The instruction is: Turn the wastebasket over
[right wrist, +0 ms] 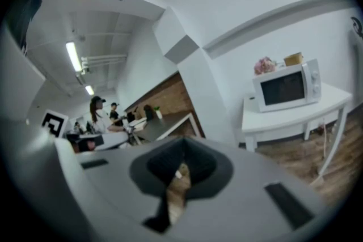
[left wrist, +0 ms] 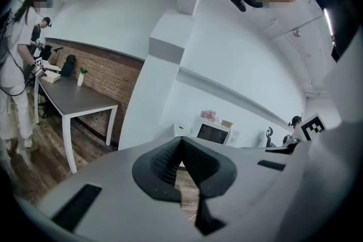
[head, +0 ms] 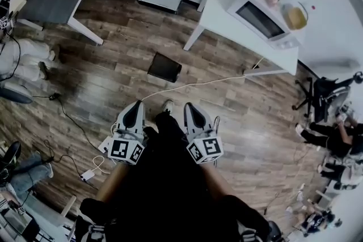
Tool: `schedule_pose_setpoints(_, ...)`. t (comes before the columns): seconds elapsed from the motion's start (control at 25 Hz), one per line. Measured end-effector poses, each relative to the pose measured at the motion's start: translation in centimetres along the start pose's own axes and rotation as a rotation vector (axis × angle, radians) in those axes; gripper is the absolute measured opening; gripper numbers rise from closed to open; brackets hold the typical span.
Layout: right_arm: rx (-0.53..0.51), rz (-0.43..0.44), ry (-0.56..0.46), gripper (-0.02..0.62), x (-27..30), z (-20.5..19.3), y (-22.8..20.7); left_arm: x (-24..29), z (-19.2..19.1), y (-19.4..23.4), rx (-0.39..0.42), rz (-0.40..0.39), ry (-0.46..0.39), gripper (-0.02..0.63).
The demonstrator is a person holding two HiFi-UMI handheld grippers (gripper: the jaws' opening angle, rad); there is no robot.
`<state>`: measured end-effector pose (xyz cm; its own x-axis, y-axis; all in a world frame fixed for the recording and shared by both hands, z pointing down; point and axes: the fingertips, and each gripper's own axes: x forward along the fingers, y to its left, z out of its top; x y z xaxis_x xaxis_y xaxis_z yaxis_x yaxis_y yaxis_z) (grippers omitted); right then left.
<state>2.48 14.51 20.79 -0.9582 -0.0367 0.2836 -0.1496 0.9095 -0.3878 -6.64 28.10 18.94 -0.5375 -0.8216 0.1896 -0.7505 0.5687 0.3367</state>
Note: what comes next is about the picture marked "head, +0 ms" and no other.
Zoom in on person's black shirt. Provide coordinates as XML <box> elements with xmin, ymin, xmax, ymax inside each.
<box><xmin>75</xmin><ymin>195</ymin><xmax>272</xmax><ymax>242</ymax></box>

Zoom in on white floor cable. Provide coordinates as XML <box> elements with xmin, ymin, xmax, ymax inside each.
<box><xmin>140</xmin><ymin>56</ymin><xmax>265</xmax><ymax>102</ymax></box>

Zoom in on white desk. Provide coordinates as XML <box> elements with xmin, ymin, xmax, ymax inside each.
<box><xmin>0</xmin><ymin>192</ymin><xmax>77</xmax><ymax>242</ymax></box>

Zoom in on black office chair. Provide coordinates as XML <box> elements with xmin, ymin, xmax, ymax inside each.
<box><xmin>292</xmin><ymin>71</ymin><xmax>363</xmax><ymax>122</ymax></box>

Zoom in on black floor cable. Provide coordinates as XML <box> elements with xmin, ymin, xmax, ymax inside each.
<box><xmin>31</xmin><ymin>92</ymin><xmax>100</xmax><ymax>151</ymax></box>

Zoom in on white power adapter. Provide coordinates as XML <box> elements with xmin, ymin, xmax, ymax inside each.
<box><xmin>80</xmin><ymin>169</ymin><xmax>96</xmax><ymax>181</ymax></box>

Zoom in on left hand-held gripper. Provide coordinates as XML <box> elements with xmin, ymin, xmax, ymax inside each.
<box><xmin>107</xmin><ymin>100</ymin><xmax>147</xmax><ymax>165</ymax></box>

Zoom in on person's right shoe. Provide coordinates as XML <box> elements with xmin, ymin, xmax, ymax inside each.
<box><xmin>161</xmin><ymin>99</ymin><xmax>175</xmax><ymax>114</ymax></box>

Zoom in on white mesh chair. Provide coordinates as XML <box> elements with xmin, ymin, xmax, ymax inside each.
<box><xmin>326</xmin><ymin>85</ymin><xmax>353</xmax><ymax>120</ymax></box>

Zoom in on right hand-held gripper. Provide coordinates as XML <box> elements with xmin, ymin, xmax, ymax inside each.
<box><xmin>183</xmin><ymin>102</ymin><xmax>225</xmax><ymax>165</ymax></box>

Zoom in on person's left forearm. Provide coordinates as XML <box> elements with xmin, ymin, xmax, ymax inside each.
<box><xmin>95</xmin><ymin>163</ymin><xmax>128</xmax><ymax>203</ymax></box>

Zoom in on yellow tray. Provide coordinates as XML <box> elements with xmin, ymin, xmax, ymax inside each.
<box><xmin>283</xmin><ymin>2</ymin><xmax>309</xmax><ymax>31</ymax></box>

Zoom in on person's right forearm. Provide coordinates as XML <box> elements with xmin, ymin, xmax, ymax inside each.
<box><xmin>200</xmin><ymin>161</ymin><xmax>238</xmax><ymax>199</ymax></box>

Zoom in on grey round-base machine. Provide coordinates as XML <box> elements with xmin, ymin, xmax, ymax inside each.
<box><xmin>0</xmin><ymin>83</ymin><xmax>33</xmax><ymax>105</ymax></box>

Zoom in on black mesh waste bin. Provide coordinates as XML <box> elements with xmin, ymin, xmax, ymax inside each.
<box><xmin>147</xmin><ymin>51</ymin><xmax>183</xmax><ymax>83</ymax></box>

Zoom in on white microwave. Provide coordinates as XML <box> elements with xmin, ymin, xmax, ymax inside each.
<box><xmin>226</xmin><ymin>0</ymin><xmax>309</xmax><ymax>50</ymax></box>

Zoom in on person's black trousers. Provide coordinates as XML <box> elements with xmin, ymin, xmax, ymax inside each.
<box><xmin>113</xmin><ymin>110</ymin><xmax>242</xmax><ymax>242</ymax></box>

